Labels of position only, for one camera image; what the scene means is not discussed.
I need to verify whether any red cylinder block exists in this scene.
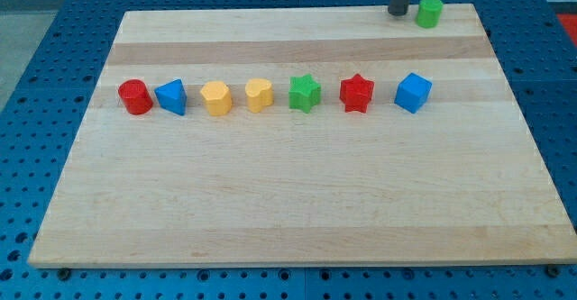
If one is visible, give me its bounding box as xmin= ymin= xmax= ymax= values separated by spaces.
xmin=118 ymin=79 xmax=153 ymax=115

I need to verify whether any blue triangle block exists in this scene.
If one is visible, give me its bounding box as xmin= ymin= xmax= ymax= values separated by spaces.
xmin=154 ymin=79 xmax=188 ymax=116

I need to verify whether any yellow heart block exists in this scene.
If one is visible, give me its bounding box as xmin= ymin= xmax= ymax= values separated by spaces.
xmin=245 ymin=78 xmax=274 ymax=113

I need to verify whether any yellow octagon block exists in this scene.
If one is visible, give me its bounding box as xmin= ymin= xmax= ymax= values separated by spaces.
xmin=200 ymin=81 xmax=233 ymax=116

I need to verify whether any red star block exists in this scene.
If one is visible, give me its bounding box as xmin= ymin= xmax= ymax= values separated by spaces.
xmin=339 ymin=74 xmax=374 ymax=114

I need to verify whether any light wooden board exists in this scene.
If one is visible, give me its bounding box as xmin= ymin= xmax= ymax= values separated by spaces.
xmin=28 ymin=4 xmax=576 ymax=268

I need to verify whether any green cylinder block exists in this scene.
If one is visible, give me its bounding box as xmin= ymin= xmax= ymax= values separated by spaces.
xmin=416 ymin=0 xmax=444 ymax=29

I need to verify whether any blue cube block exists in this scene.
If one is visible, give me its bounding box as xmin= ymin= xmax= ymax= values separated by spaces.
xmin=394 ymin=73 xmax=432 ymax=114

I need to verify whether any green star block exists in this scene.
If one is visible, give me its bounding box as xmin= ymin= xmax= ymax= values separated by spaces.
xmin=288 ymin=74 xmax=321 ymax=114

